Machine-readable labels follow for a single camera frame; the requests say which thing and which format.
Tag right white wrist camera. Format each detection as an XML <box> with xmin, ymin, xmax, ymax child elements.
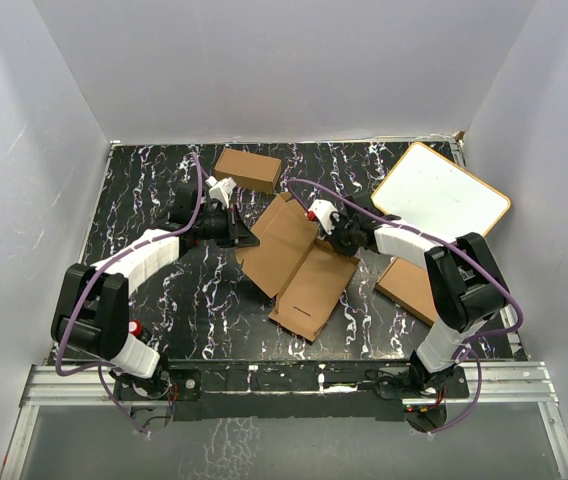
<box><xmin>306</xmin><ymin>199</ymin><xmax>338</xmax><ymax>235</ymax></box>

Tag flat cardboard stack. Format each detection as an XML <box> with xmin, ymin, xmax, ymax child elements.
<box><xmin>375</xmin><ymin>258</ymin><xmax>437</xmax><ymax>327</ymax></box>

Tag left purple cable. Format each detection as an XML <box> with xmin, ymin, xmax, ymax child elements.
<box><xmin>53</xmin><ymin>152</ymin><xmax>205</xmax><ymax>377</ymax></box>

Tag red emergency stop button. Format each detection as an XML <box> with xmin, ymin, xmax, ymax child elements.
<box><xmin>129</xmin><ymin>320</ymin><xmax>143</xmax><ymax>337</ymax></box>

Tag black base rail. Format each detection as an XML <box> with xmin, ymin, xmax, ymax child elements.
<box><xmin>163</xmin><ymin>357</ymin><xmax>445</xmax><ymax>424</ymax></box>

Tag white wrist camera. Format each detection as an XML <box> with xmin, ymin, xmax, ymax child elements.
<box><xmin>205</xmin><ymin>176</ymin><xmax>237</xmax><ymax>209</ymax></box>
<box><xmin>306</xmin><ymin>199</ymin><xmax>338</xmax><ymax>235</ymax></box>

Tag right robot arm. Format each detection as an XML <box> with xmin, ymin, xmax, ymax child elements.
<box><xmin>307</xmin><ymin>198</ymin><xmax>508</xmax><ymax>397</ymax></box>

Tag yellow-framed whiteboard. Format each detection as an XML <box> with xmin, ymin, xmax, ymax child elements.
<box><xmin>371</xmin><ymin>142</ymin><xmax>511</xmax><ymax>240</ymax></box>

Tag folded brown cardboard box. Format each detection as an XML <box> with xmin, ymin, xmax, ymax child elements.
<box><xmin>214</xmin><ymin>148</ymin><xmax>282</xmax><ymax>194</ymax></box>

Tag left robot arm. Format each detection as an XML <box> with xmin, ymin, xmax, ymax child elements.
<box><xmin>51</xmin><ymin>178</ymin><xmax>260</xmax><ymax>399</ymax></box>

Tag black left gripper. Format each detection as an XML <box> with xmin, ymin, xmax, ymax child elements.
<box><xmin>193</xmin><ymin>203</ymin><xmax>259</xmax><ymax>249</ymax></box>

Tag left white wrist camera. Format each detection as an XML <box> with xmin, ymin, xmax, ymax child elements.
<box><xmin>205</xmin><ymin>176</ymin><xmax>237</xmax><ymax>209</ymax></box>

